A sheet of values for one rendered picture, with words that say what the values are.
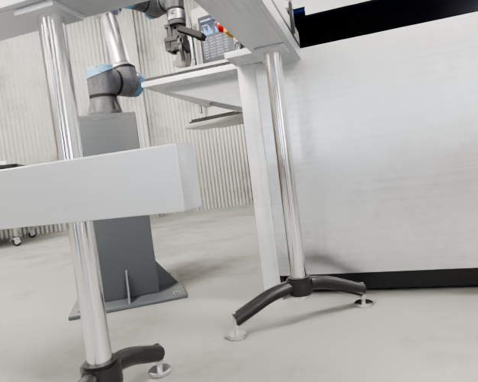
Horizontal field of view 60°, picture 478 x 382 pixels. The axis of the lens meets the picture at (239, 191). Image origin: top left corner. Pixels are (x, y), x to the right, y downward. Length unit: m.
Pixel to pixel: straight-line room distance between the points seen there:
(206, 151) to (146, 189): 5.10
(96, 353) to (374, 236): 0.95
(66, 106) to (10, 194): 0.21
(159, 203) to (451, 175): 1.01
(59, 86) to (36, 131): 5.02
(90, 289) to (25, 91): 5.22
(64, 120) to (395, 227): 1.07
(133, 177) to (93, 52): 5.28
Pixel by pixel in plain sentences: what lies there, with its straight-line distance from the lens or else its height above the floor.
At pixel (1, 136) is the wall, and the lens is 5.98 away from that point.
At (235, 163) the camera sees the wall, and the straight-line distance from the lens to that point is 5.91.
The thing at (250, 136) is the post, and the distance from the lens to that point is 1.50.
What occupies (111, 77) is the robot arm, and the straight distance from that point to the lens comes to 1.92.
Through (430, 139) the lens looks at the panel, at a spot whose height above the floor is 0.51.
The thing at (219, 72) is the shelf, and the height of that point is 0.86.
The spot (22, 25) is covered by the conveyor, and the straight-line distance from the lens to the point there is 1.02.
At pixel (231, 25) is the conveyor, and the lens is 1.08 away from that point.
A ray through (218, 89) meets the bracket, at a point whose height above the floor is 0.81.
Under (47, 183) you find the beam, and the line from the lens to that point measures 0.87.
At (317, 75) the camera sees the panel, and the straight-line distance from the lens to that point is 1.48.
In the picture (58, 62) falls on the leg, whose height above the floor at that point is 0.74.
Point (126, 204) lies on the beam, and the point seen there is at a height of 0.45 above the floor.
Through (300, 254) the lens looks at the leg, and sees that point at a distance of 1.28.
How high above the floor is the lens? 0.49
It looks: 3 degrees down
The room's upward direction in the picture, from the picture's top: 7 degrees counter-clockwise
